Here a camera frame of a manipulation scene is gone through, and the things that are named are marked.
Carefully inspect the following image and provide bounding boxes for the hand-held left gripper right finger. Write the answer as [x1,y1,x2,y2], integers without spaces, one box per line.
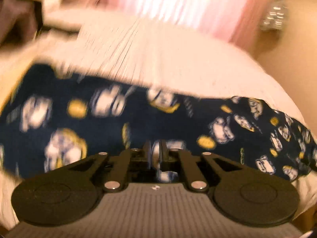
[159,140,245,193]

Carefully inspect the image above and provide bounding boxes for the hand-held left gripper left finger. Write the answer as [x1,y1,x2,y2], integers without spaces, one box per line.
[67,140,153,193]

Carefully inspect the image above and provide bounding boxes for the navy printed fleece pants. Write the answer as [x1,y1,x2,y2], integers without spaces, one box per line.
[0,63,317,182]

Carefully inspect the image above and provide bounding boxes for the bed with striped grey cover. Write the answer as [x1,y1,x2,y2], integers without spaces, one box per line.
[0,11,317,230]

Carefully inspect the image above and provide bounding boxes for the sheer pink curtain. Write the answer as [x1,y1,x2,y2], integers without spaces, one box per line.
[108,0,269,48]

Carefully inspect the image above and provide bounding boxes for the silver hanging jacket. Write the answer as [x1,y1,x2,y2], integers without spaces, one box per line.
[260,0,289,32]

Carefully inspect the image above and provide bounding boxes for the greyish fleece garment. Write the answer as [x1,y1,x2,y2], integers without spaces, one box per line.
[0,0,33,44]

